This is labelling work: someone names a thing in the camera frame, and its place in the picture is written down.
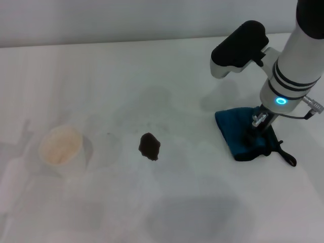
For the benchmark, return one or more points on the blue rag with black loop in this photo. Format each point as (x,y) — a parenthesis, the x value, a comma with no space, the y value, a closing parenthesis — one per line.
(233,126)

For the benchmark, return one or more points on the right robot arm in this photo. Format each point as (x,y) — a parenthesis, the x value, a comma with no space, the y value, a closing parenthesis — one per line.
(293,68)

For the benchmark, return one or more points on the black water stain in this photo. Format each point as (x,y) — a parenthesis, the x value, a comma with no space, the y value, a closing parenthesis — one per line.
(149,146)

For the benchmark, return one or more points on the white paper cup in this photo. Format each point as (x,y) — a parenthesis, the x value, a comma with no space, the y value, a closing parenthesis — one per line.
(62,149)

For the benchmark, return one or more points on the black right wrist camera housing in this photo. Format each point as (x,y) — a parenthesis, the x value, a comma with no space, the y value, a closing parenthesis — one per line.
(240,48)

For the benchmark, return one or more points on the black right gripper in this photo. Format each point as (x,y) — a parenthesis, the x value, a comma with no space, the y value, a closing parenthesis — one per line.
(264,126)

